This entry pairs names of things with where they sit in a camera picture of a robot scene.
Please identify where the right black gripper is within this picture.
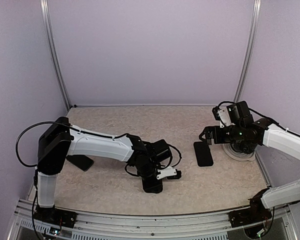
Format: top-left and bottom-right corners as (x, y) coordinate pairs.
(200, 122), (245, 145)

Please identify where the black phone case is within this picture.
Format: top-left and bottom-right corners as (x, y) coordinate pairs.
(142, 179), (163, 194)
(193, 141), (214, 167)

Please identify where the black smartphone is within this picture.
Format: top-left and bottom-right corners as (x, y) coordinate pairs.
(66, 155), (94, 172)

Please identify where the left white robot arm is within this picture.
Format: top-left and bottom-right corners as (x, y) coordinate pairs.
(36, 117), (178, 223)

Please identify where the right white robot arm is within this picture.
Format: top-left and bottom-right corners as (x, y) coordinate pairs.
(198, 100), (300, 222)

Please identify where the white round plate stack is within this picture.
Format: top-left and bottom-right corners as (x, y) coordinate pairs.
(222, 144), (256, 162)

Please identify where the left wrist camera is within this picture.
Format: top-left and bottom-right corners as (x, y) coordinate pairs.
(156, 166), (182, 180)

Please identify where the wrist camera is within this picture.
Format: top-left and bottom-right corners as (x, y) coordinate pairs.
(156, 166), (182, 180)
(212, 106), (232, 128)

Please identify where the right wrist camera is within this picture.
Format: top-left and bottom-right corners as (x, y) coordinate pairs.
(212, 106), (232, 128)

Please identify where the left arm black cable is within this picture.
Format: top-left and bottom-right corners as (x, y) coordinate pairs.
(16, 121), (183, 177)

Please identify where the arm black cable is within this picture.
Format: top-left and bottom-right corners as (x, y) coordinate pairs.
(214, 100), (300, 141)
(16, 121), (183, 177)

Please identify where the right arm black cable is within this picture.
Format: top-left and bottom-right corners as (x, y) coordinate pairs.
(214, 100), (300, 141)

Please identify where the front aluminium rail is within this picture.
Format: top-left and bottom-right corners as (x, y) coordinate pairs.
(8, 198), (300, 240)

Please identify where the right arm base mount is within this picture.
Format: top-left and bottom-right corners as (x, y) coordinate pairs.
(228, 197), (272, 228)

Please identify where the right aluminium frame post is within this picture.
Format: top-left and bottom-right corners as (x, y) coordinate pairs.
(233, 0), (262, 102)

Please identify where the aluminium frame post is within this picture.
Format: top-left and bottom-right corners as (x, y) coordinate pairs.
(39, 0), (72, 111)
(233, 0), (262, 102)

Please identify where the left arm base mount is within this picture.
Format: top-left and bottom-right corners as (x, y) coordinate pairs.
(33, 206), (78, 229)

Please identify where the left aluminium frame post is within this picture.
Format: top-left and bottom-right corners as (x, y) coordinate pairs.
(39, 0), (72, 111)

